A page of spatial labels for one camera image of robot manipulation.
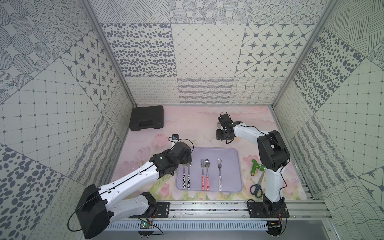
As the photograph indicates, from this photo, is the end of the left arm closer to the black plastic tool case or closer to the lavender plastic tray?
the lavender plastic tray

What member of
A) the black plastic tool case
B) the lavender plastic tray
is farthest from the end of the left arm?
the black plastic tool case

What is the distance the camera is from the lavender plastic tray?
83 cm
